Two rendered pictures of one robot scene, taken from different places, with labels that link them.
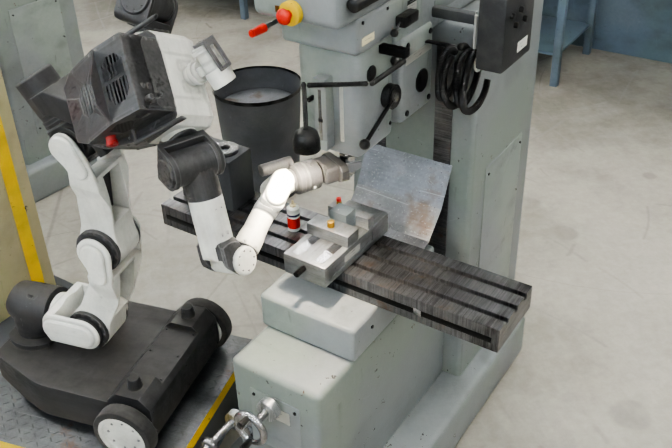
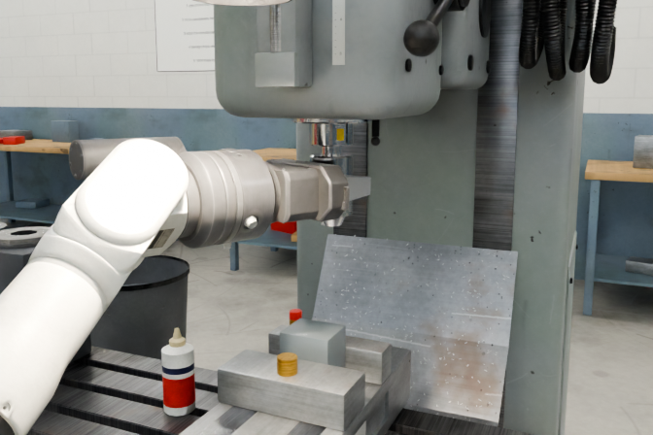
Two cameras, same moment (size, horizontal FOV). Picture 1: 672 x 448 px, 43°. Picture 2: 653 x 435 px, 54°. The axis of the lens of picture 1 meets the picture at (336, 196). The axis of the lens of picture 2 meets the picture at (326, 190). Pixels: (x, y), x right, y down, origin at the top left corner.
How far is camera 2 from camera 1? 184 cm
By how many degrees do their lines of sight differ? 25
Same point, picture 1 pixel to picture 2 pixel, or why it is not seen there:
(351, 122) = not seen: outside the picture
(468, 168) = (555, 251)
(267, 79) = (145, 272)
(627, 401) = not seen: outside the picture
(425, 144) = (454, 216)
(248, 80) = not seen: hidden behind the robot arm
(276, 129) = (154, 324)
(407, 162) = (417, 259)
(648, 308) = not seen: outside the picture
